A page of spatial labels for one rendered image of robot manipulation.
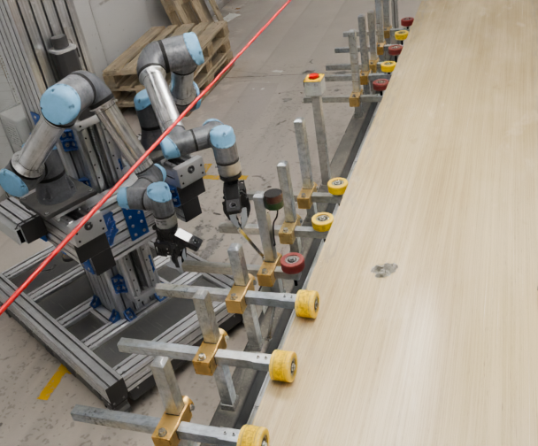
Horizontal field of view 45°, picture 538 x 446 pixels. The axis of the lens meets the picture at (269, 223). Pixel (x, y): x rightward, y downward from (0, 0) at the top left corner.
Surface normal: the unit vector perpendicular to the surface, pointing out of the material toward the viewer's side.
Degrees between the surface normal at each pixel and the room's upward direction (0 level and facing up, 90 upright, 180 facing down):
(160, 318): 0
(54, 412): 0
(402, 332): 0
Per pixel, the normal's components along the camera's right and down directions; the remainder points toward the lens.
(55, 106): -0.22, 0.48
